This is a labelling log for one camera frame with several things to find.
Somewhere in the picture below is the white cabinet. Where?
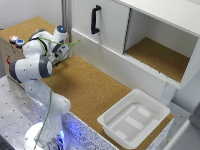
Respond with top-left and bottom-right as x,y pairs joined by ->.
70,0 -> 200,107

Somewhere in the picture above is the green cable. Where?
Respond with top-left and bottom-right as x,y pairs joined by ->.
32,37 -> 83,150

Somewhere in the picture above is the red button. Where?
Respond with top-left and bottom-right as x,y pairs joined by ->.
9,34 -> 19,44

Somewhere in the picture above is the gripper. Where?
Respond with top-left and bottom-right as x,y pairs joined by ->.
51,43 -> 71,64

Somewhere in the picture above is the white sliding door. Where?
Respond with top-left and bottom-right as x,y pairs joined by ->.
72,0 -> 131,56

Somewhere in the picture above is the black door handle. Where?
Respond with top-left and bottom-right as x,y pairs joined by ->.
90,4 -> 102,35

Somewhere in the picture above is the white plastic box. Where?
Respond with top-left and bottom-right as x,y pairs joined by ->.
96,88 -> 172,150

